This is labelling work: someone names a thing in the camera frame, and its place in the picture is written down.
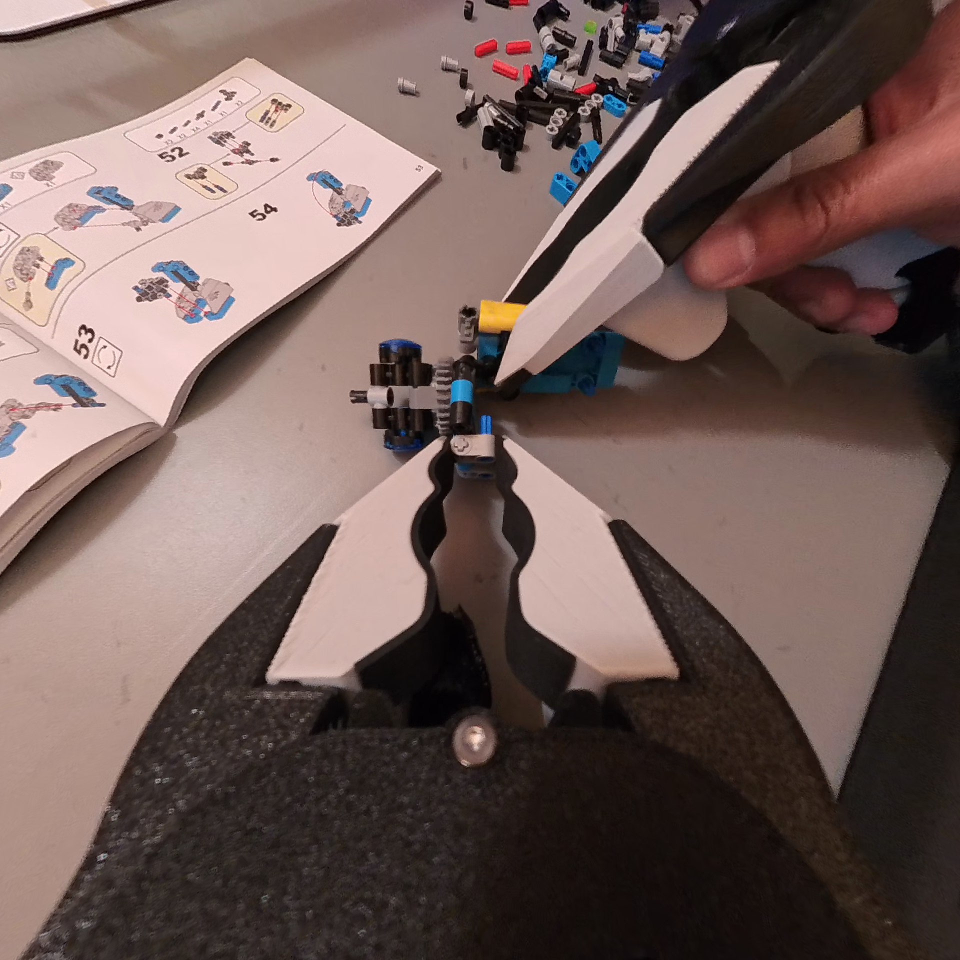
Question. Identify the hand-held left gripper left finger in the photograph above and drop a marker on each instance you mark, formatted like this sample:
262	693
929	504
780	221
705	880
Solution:
360	585

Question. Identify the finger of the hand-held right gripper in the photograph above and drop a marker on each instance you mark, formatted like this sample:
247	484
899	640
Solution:
585	202
592	300

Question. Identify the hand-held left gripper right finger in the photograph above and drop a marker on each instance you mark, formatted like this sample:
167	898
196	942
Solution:
592	592

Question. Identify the blue yellow brick assembly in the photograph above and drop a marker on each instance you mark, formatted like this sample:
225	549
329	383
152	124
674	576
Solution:
570	367

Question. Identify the black blue gear brick assembly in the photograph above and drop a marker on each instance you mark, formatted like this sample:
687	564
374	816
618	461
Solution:
405	397

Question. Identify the person's right hand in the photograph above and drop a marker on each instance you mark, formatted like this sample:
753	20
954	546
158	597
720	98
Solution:
900	165

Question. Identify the pile of loose brick pieces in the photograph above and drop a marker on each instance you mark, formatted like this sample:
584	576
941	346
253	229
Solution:
555	82

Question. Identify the open instruction booklet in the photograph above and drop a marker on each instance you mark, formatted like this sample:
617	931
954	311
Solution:
187	247

